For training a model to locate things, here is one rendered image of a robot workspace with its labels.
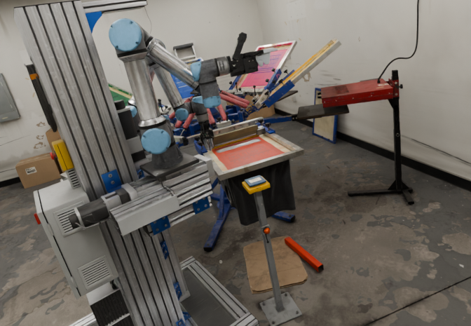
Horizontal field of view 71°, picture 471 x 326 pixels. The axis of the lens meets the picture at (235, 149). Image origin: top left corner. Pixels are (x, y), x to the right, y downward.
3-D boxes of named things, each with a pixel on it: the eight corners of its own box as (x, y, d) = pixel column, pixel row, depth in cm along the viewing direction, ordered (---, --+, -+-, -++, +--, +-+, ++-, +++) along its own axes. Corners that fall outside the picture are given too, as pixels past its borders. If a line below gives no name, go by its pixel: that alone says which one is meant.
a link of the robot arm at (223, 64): (215, 58, 138) (216, 57, 130) (226, 56, 139) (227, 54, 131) (219, 76, 140) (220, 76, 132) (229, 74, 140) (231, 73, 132)
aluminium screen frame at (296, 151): (304, 154, 213) (303, 148, 212) (219, 181, 201) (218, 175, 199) (261, 129, 286) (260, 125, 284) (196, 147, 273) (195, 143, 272)
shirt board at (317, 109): (346, 108, 325) (345, 100, 322) (350, 120, 288) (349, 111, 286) (219, 125, 361) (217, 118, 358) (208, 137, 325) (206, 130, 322)
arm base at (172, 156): (159, 171, 149) (153, 151, 145) (148, 164, 161) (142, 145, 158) (188, 159, 156) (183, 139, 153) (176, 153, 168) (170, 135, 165)
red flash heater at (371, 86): (387, 88, 312) (386, 76, 309) (398, 99, 271) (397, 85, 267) (321, 97, 329) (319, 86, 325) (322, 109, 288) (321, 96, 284)
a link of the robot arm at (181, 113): (153, 35, 174) (193, 117, 190) (156, 35, 185) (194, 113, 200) (134, 44, 175) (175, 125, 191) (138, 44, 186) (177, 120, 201)
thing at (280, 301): (302, 315, 212) (280, 183, 181) (271, 328, 207) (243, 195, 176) (287, 291, 232) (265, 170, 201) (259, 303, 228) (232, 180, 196)
